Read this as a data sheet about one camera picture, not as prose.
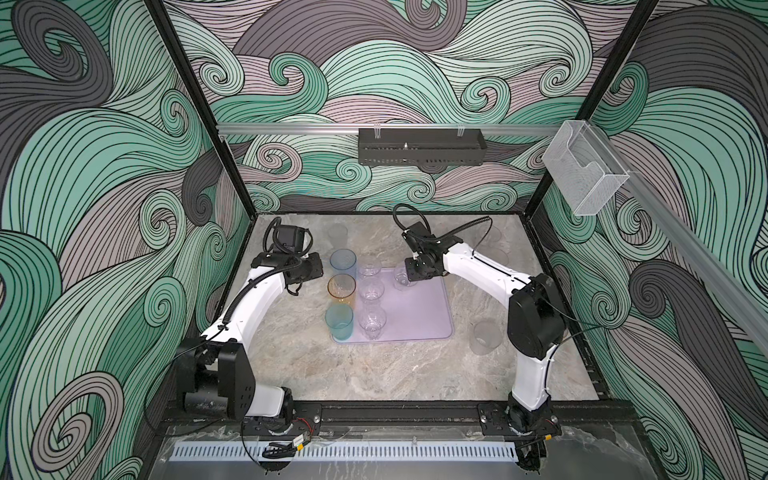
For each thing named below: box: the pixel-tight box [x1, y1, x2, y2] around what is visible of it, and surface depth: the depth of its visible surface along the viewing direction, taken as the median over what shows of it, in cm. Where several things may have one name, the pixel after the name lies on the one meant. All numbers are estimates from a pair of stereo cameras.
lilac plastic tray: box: [331, 267, 454, 344], surface depth 92 cm
